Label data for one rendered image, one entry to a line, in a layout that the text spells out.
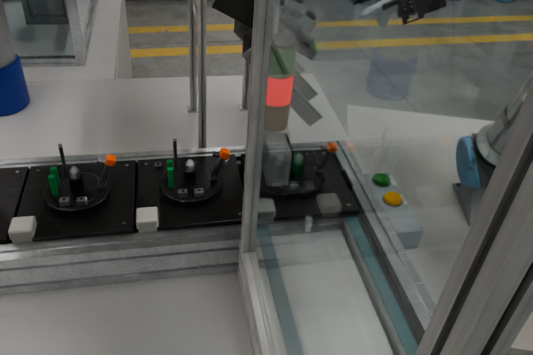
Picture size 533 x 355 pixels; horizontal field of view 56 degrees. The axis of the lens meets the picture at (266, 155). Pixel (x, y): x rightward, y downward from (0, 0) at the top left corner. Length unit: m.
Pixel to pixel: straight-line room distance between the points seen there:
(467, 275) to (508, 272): 0.03
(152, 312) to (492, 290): 0.89
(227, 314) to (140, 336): 0.17
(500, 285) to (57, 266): 0.95
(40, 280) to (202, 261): 0.33
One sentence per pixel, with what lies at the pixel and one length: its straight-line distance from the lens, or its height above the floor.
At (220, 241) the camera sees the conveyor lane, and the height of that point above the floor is 0.96.
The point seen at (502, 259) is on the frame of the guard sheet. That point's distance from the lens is 0.25.
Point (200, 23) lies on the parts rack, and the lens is 1.18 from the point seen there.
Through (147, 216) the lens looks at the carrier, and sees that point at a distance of 1.09.
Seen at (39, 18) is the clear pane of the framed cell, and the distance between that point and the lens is 1.94.
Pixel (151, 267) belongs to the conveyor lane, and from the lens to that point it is 1.11.
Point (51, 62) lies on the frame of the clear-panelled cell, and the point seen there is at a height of 0.87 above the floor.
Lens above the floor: 1.73
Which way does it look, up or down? 36 degrees down
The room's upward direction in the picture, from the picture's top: 5 degrees clockwise
